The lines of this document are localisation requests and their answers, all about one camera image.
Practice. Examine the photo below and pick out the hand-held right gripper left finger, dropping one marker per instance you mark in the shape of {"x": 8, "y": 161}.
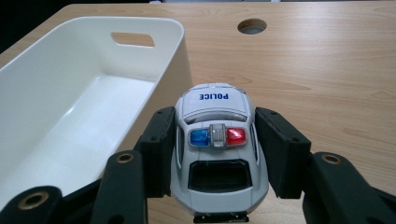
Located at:
{"x": 157, "y": 155}

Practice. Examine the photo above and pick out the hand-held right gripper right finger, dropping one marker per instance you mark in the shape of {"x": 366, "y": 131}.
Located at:
{"x": 285, "y": 155}

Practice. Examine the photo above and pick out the white plastic bin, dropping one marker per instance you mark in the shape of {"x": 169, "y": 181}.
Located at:
{"x": 62, "y": 93}

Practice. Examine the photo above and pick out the white toy police car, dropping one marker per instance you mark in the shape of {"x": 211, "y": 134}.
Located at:
{"x": 218, "y": 193}

